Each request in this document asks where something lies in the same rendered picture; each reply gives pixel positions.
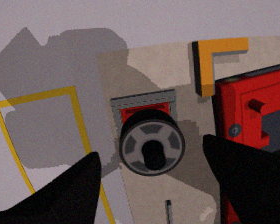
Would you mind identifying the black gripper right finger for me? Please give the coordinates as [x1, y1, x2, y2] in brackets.
[203, 133, 280, 224]

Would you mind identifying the black wheel with grey hub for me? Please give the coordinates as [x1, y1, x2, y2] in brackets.
[119, 109, 185, 176]

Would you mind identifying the yellow rectangular tape outline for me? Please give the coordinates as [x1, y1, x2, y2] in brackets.
[0, 85, 115, 224]

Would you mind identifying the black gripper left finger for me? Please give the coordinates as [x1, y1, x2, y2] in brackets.
[0, 152, 101, 224]

